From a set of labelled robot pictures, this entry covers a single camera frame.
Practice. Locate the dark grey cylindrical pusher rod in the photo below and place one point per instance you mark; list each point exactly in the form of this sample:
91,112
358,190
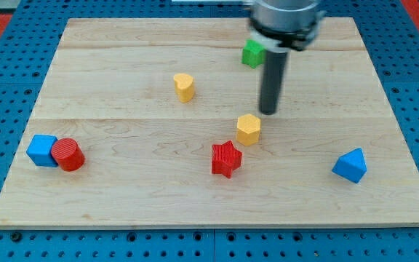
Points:
271,82

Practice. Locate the yellow hexagon block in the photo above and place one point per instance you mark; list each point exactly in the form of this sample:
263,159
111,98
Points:
248,129

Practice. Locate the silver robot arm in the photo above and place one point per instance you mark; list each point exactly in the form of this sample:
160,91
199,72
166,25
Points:
281,26

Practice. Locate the yellow heart block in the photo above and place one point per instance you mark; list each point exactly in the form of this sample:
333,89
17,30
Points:
184,87

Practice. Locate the green star block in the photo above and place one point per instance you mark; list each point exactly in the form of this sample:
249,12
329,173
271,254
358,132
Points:
253,54

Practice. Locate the red star block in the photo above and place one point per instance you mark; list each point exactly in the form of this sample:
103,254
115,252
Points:
225,159

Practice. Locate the blue triangle block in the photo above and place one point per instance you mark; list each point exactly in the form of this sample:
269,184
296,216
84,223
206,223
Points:
351,166

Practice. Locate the wooden board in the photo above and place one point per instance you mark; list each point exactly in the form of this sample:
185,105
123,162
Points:
148,156

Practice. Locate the red cylinder block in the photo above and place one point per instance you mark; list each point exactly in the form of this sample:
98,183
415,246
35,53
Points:
68,155

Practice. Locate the blue cube block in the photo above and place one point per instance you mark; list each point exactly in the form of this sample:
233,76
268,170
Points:
39,150

